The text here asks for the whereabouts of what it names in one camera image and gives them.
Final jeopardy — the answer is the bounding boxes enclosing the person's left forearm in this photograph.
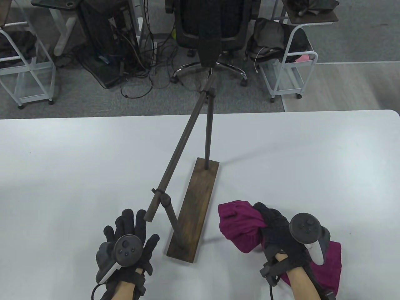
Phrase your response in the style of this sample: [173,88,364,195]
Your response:
[108,281,141,300]

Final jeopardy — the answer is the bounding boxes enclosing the white desktop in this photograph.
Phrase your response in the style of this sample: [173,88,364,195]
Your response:
[0,109,400,300]

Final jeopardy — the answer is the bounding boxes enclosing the black items on side table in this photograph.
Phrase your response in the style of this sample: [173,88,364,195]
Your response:
[286,0,339,16]

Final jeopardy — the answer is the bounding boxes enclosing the black bag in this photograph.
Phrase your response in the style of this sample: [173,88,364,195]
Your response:
[246,17,313,63]

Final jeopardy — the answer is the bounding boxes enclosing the person's left hand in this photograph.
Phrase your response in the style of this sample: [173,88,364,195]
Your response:
[95,209,160,284]

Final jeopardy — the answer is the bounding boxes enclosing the white metal cart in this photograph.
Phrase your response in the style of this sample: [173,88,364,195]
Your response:
[0,22,57,110]
[255,25,318,103]

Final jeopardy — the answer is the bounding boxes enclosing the dark desk with white leg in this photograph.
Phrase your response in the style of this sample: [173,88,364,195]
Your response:
[31,0,83,57]

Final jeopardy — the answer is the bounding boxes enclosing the black wrist strap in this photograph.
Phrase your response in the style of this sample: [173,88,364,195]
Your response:
[260,256,336,300]
[92,268,148,300]

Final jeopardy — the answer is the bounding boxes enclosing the black mesh office chair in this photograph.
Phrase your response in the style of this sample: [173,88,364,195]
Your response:
[165,0,261,86]

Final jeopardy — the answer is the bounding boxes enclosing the magenta shorts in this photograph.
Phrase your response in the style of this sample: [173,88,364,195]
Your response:
[218,201,342,296]

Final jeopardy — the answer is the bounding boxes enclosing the black garment on chair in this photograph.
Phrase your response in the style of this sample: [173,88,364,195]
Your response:
[197,0,223,67]

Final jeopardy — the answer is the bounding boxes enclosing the black and white hand controller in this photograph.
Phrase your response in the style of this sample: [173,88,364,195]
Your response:
[95,234,144,282]
[290,213,331,264]

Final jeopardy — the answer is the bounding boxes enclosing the dark wooden desktop rack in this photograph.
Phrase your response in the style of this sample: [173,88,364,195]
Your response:
[145,67,220,264]

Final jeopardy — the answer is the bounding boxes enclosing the brown side table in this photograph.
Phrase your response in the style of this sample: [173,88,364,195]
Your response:
[281,0,339,25]

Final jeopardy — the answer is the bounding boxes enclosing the person's right forearm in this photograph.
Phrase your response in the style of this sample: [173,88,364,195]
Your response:
[275,254,319,300]

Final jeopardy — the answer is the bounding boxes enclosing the tangle of black cables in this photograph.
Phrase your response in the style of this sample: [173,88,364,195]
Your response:
[120,31,175,99]

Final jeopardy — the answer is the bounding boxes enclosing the person's right hand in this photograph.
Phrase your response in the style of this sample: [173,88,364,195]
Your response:
[253,202,313,268]

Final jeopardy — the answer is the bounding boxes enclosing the dark bag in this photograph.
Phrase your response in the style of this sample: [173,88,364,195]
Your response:
[0,31,38,68]

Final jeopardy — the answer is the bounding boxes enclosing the black computer tower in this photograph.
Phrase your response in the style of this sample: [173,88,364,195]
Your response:
[78,0,139,88]

